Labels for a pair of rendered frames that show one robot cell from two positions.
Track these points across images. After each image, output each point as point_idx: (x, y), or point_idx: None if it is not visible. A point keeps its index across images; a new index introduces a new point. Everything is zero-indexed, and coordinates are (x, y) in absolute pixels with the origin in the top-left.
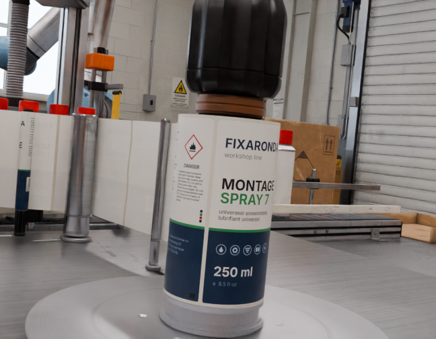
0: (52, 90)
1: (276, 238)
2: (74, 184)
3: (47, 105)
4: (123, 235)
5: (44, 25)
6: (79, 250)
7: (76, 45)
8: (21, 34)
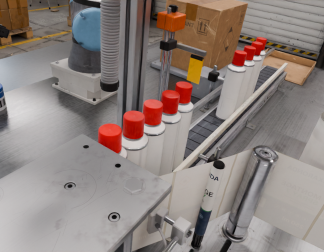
0: (78, 16)
1: (298, 149)
2: (251, 209)
3: (75, 31)
4: None
5: None
6: None
7: (144, 0)
8: (118, 15)
